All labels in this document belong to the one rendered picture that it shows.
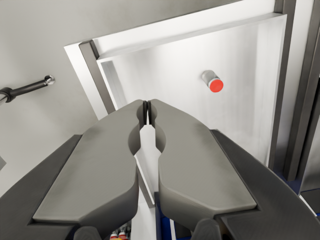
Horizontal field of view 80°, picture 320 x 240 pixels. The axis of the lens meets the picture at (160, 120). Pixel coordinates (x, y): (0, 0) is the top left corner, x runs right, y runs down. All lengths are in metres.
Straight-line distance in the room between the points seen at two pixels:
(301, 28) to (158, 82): 0.23
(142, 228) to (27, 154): 1.45
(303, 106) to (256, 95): 0.09
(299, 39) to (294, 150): 0.22
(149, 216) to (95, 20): 1.02
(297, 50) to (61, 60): 1.19
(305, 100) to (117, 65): 0.33
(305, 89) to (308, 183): 0.30
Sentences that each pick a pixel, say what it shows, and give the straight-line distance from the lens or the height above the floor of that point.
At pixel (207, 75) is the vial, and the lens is 0.32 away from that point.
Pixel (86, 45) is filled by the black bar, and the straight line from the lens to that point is 0.31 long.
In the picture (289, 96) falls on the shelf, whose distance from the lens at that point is 0.43.
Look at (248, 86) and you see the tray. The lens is 0.38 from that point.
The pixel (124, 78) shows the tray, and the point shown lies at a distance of 0.33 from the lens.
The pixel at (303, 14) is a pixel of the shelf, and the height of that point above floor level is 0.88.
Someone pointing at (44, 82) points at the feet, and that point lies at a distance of 1.34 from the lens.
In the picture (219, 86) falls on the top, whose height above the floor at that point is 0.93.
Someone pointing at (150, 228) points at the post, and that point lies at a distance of 0.50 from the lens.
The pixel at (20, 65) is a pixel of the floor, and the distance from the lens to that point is 1.45.
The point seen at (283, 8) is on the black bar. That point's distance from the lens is 0.34.
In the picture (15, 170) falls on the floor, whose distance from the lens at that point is 2.02.
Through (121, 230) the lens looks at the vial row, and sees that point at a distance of 0.59.
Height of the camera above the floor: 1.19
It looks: 58 degrees down
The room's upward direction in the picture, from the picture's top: 173 degrees clockwise
